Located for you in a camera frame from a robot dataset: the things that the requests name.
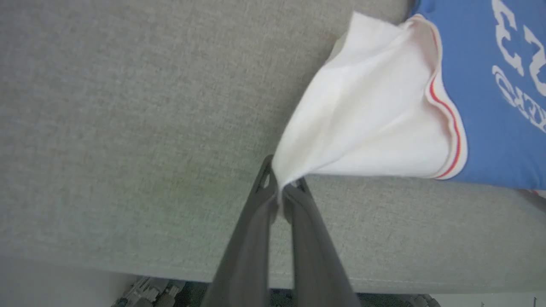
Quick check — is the grey fabric sofa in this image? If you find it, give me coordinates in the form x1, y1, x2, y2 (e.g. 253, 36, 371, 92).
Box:
0, 0, 546, 295

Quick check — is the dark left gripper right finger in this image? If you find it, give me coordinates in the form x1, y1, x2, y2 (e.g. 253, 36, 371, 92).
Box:
281, 177, 363, 307

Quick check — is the blue and white shirt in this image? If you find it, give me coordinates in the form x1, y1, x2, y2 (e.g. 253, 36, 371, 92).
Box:
271, 0, 546, 202

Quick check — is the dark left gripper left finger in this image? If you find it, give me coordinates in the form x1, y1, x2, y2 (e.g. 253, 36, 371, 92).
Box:
200, 154, 280, 307

